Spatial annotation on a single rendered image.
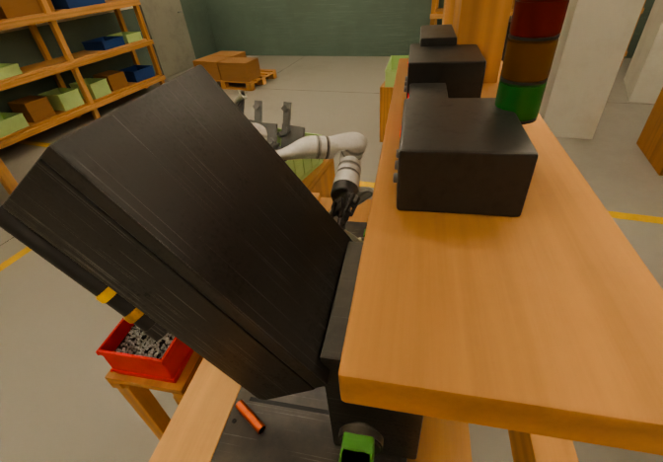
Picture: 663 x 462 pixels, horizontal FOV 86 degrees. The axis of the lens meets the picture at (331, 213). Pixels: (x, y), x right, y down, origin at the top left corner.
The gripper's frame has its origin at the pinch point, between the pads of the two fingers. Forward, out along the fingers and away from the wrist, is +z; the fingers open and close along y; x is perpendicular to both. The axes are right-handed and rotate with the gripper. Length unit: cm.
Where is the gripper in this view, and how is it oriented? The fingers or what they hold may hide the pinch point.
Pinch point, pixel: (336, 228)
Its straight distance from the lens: 93.7
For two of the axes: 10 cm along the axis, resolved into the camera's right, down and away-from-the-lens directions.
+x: 7.8, 4.8, 4.0
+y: 6.0, -4.0, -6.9
